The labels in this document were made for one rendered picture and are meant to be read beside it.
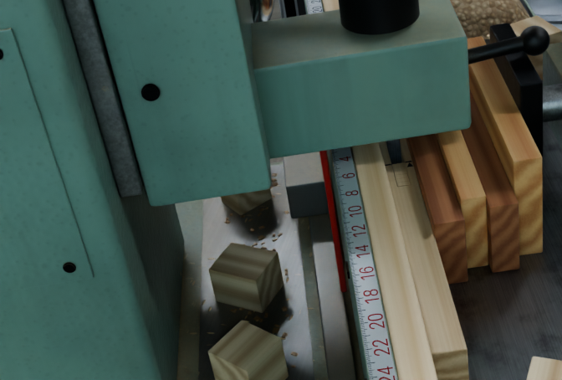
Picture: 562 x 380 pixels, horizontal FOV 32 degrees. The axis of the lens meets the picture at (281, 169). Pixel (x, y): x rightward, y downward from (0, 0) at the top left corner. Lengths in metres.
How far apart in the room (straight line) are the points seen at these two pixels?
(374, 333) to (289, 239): 0.34
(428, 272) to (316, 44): 0.16
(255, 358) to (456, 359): 0.20
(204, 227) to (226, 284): 0.12
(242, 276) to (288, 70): 0.21
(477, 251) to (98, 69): 0.26
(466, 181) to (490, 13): 0.31
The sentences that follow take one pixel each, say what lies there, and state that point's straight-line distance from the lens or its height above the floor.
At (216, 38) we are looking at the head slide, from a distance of 0.58.
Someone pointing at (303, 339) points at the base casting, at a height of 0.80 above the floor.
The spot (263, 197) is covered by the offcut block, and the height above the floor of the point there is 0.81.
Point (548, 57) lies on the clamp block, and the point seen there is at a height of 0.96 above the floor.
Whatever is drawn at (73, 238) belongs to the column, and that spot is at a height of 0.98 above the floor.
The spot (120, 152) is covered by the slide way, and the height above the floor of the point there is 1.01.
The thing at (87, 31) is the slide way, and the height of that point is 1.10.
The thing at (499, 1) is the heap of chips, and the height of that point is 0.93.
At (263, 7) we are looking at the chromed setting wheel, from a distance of 0.77.
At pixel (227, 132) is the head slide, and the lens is 0.61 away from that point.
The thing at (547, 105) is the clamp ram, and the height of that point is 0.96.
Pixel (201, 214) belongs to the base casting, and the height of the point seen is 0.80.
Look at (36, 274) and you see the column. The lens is 0.63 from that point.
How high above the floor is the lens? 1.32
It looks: 33 degrees down
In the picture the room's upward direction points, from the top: 10 degrees counter-clockwise
